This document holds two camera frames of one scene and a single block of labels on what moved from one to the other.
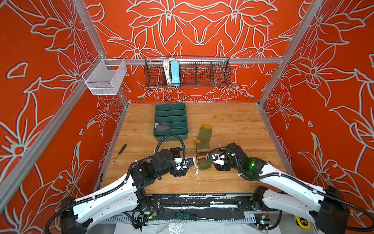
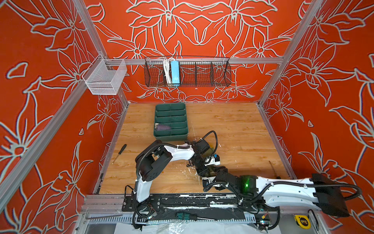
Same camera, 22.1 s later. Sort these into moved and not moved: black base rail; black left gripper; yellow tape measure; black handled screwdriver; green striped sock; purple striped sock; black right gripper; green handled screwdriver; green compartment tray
Moved: black right gripper; black left gripper; green striped sock
Not moved: yellow tape measure; black base rail; green handled screwdriver; black handled screwdriver; green compartment tray; purple striped sock
